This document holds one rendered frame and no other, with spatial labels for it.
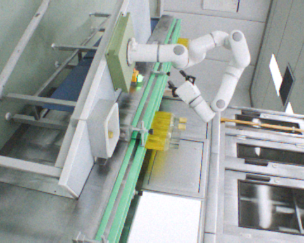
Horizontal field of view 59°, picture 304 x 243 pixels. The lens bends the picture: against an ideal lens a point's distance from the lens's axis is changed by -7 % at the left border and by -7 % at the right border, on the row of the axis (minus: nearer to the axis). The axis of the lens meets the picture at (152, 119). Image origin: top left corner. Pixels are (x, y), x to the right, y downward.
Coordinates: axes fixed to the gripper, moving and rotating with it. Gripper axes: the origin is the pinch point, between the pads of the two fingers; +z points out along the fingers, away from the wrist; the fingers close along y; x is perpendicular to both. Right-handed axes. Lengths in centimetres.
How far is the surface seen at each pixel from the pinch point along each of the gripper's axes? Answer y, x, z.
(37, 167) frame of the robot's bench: -43, 69, 6
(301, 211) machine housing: 7, -2, -100
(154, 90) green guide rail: -25.2, -17.1, 4.4
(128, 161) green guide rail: -35, 31, -18
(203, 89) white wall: -245, -598, -26
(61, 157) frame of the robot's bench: -36, 61, 3
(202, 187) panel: -23, 12, -55
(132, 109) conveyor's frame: -28.9, 8.7, 2.1
